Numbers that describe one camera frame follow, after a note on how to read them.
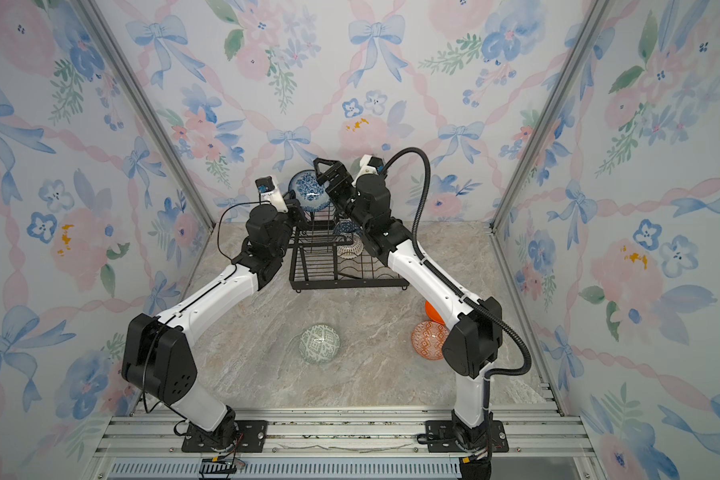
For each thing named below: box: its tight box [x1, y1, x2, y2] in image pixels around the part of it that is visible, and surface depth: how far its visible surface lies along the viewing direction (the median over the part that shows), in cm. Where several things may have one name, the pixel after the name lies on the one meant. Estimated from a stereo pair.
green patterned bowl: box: [299, 324, 341, 365], surface depth 90 cm
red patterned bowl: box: [411, 320, 449, 361], surface depth 90 cm
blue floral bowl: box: [288, 170, 331, 212], surface depth 83 cm
